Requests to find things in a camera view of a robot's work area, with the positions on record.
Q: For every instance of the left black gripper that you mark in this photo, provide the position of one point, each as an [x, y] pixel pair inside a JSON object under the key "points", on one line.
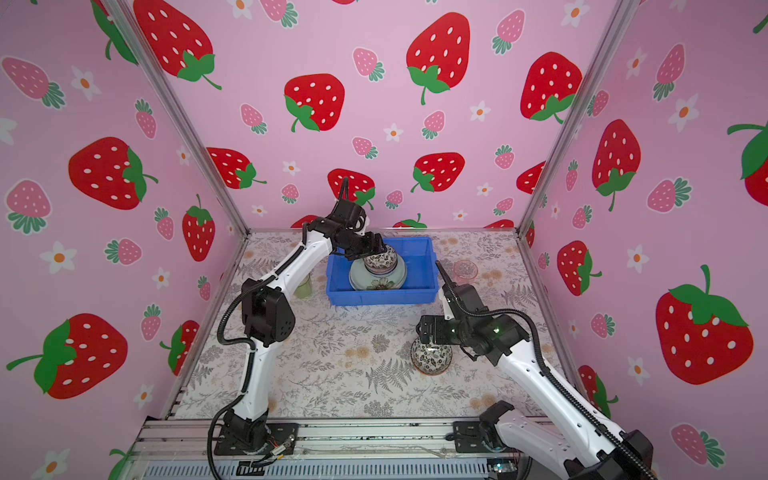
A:
{"points": [[370, 248]]}

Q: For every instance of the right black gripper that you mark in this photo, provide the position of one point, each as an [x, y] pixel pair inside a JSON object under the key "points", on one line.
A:
{"points": [[435, 333]]}

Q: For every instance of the green flower plate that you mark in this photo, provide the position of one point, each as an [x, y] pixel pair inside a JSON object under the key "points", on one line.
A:
{"points": [[361, 279]]}

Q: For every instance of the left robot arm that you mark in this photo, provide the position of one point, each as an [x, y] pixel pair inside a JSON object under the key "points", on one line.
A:
{"points": [[261, 316]]}

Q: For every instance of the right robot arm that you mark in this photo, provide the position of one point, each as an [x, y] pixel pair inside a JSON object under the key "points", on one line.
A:
{"points": [[587, 445]]}

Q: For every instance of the blue plastic bin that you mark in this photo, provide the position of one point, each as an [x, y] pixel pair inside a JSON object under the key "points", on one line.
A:
{"points": [[421, 285]]}

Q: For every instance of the pink glass cup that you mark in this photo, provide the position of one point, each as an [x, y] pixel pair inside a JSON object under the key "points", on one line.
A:
{"points": [[465, 271]]}

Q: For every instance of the green glass cup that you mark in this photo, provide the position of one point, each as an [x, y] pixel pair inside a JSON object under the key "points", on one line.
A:
{"points": [[304, 289]]}

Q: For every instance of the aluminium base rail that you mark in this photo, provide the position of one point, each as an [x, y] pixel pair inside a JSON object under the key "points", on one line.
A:
{"points": [[336, 448]]}

